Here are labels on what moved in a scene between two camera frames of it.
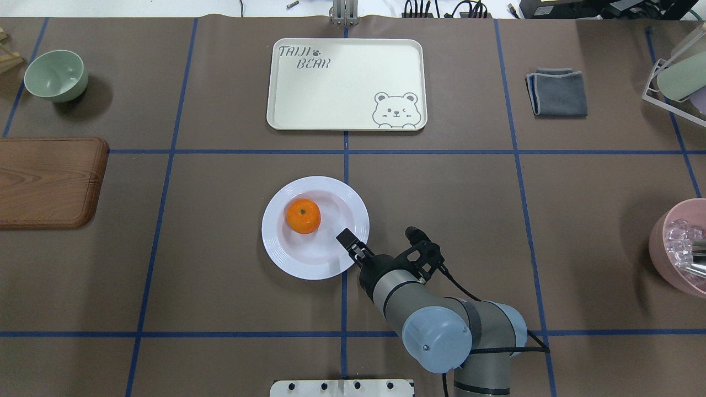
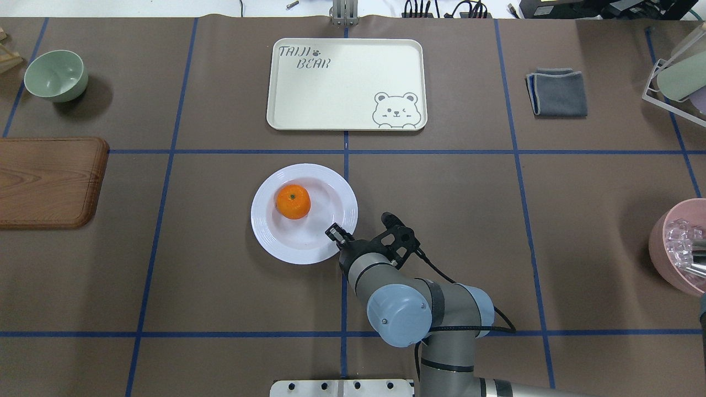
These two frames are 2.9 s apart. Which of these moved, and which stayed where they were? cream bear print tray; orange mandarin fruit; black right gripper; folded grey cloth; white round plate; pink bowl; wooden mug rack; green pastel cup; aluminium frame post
Moved: black right gripper; orange mandarin fruit; white round plate
Stayed: cream bear print tray; folded grey cloth; aluminium frame post; pink bowl; green pastel cup; wooden mug rack
